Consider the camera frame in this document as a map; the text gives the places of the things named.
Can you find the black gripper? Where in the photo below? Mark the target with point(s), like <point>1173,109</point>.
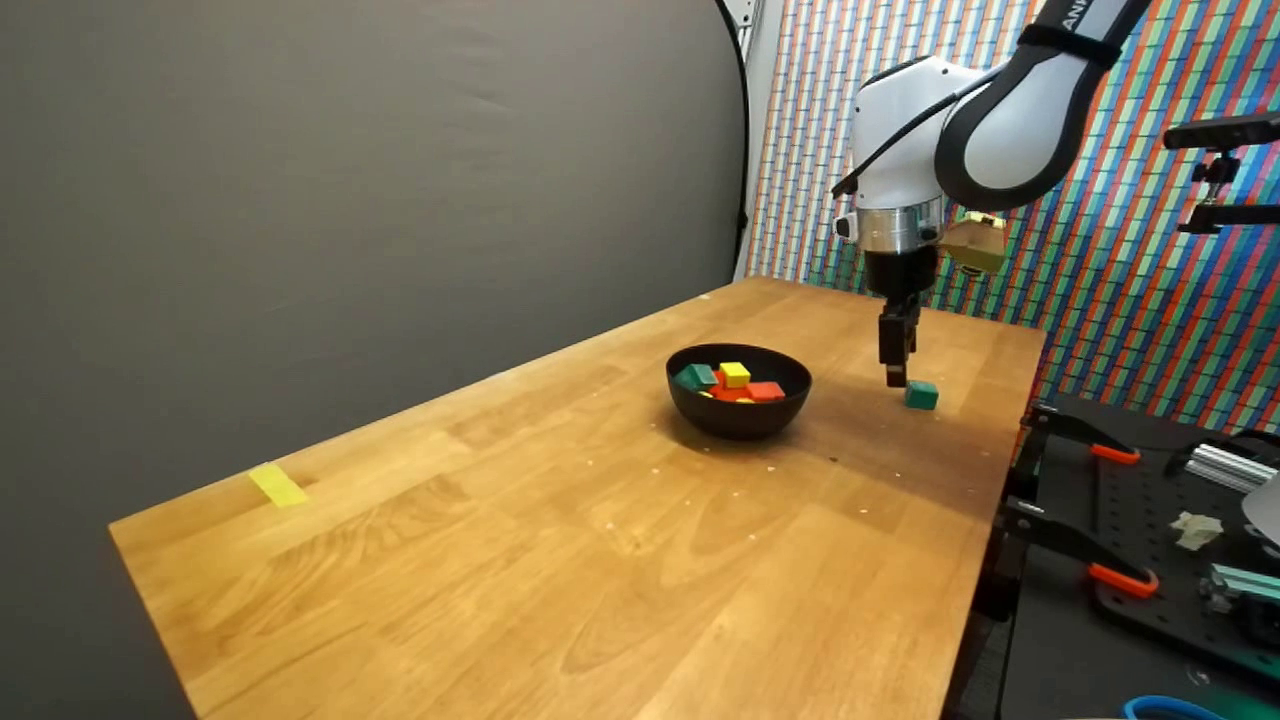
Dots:
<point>903,268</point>

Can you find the red wooden cube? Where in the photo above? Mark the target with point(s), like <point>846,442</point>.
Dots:
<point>767,388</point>

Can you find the red hexagonal wooden block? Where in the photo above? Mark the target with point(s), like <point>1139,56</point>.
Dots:
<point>724,394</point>

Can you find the black bowl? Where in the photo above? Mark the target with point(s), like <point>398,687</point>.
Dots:
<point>733,416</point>

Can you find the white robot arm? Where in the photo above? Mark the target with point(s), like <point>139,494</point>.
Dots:
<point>922,123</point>

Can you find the black pegboard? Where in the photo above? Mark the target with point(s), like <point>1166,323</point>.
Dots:
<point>1132,527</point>

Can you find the white ridged bar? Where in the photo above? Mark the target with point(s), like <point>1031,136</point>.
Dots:
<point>1225,466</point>

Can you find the white plastic part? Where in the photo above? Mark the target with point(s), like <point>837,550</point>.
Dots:
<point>1198,528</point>

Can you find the grey round plate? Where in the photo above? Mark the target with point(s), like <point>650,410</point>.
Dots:
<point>1266,514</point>

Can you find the teal tool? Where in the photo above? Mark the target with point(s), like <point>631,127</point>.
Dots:
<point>1244,582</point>

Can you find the grey fabric backdrop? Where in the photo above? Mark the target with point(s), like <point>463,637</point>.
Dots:
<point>264,200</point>

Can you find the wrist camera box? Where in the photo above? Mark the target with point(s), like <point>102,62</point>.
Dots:
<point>979,247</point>

